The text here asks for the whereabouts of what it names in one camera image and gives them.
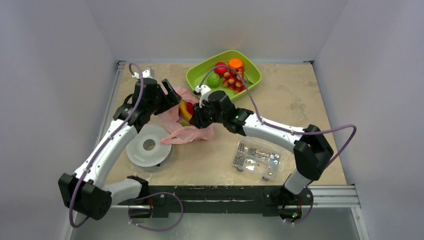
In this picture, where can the fake lychee bunch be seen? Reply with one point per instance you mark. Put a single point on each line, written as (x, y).
(232, 80)

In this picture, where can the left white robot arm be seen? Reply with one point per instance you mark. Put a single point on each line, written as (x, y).
(84, 191)

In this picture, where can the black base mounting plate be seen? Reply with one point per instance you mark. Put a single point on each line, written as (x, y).
(268, 200)

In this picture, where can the yellow fake banana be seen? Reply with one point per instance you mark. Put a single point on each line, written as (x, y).
(183, 110)

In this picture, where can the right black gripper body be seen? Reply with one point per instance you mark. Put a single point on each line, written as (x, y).
(199, 116)

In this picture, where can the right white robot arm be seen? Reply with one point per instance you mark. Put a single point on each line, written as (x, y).
(310, 148)

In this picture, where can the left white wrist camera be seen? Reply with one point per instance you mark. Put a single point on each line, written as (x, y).
(146, 74)

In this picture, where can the red fake apple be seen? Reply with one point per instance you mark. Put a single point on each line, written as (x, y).
(220, 68)

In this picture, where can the aluminium frame rail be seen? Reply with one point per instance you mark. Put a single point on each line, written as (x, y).
(334, 198)

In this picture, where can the red fake pomegranate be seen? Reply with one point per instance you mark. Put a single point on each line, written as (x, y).
(189, 108)

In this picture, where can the orange fake tangerine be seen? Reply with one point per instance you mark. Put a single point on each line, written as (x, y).
(235, 63)

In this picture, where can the clear plastic screw box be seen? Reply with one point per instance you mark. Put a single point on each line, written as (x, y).
(258, 158)

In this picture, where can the pink plastic bag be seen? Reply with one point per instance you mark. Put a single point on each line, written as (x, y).
(180, 132)

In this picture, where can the white filament spool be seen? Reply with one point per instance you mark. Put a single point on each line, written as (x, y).
(146, 150)

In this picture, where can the green fake leaf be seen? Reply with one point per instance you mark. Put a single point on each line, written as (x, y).
(185, 124)

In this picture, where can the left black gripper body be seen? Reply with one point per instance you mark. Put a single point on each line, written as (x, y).
(161, 103)

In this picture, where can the green plastic tray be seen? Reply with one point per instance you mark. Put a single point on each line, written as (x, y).
(196, 74)

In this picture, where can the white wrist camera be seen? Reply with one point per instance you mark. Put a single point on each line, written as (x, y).
(146, 74)
(203, 92)

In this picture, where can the green fake custard apple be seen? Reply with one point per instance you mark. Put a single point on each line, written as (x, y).
(213, 80)

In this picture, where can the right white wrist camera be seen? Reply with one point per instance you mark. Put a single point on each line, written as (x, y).
(203, 92)

